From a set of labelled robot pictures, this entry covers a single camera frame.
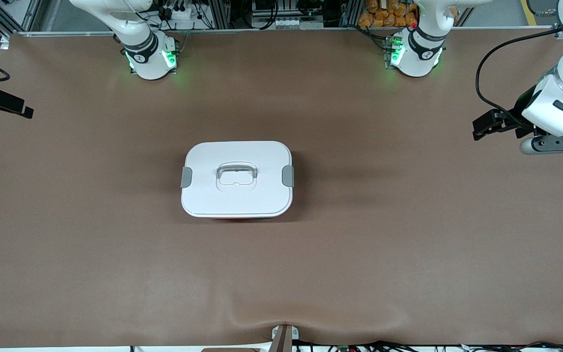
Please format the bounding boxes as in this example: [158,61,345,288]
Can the white box lid grey latches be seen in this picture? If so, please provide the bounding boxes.
[180,141,295,219]

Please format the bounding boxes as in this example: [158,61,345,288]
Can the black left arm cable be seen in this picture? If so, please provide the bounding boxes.
[475,27,563,118]

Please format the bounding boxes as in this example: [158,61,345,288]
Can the white power strip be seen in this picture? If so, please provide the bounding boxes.
[162,5,199,24]

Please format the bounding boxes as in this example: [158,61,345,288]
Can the orange snack bags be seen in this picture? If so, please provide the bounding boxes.
[357,0,419,27]

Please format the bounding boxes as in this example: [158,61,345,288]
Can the aluminium camera mount beam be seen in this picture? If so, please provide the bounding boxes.
[271,324,300,352]

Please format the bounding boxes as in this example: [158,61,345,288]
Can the brown table mat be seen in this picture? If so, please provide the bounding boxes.
[0,27,563,349]

